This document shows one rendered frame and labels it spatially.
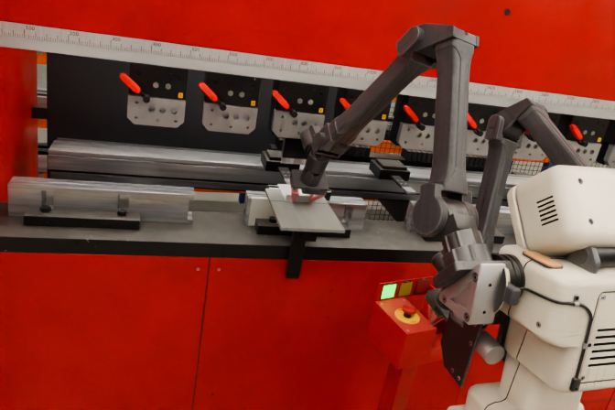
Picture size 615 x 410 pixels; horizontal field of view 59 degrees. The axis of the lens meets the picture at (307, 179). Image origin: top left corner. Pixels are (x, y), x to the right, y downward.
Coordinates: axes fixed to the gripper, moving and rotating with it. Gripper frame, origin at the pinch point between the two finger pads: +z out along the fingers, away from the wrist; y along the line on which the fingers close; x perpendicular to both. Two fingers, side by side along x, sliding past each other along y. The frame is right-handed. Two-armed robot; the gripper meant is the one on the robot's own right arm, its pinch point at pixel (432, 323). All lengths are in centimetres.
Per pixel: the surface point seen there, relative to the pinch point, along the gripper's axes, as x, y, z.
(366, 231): 5.8, 35.4, -3.8
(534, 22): -31, 47, -77
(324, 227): 33.6, 21.7, -20.4
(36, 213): 103, 53, -1
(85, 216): 91, 51, -2
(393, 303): 10.3, 7.5, -1.8
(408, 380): 4.5, -6.6, 17.4
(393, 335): 15.4, -2.1, -0.5
